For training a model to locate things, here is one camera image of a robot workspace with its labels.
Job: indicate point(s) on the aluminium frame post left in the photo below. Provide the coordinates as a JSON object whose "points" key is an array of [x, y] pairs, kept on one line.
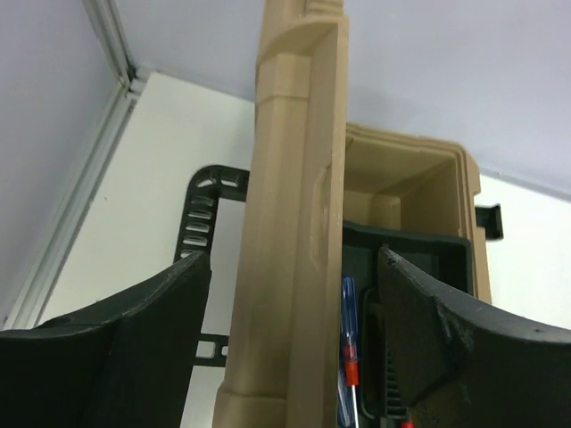
{"points": [[63, 64]]}

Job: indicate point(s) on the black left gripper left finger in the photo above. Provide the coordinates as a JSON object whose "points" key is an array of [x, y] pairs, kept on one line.
{"points": [[124, 361]]}

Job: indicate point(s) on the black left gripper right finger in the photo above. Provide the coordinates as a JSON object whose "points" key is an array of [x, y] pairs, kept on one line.
{"points": [[509, 371]]}

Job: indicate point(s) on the red handle screwdriver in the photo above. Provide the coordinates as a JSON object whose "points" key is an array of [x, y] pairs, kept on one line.
{"points": [[352, 378]]}

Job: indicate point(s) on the black tool box tray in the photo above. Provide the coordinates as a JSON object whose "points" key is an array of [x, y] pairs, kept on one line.
{"points": [[402, 338]]}

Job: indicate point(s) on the blue handle screwdriver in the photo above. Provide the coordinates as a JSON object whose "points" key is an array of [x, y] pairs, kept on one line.
{"points": [[348, 350]]}

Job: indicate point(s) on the tan plastic tool box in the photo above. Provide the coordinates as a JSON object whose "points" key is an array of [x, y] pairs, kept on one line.
{"points": [[312, 170]]}

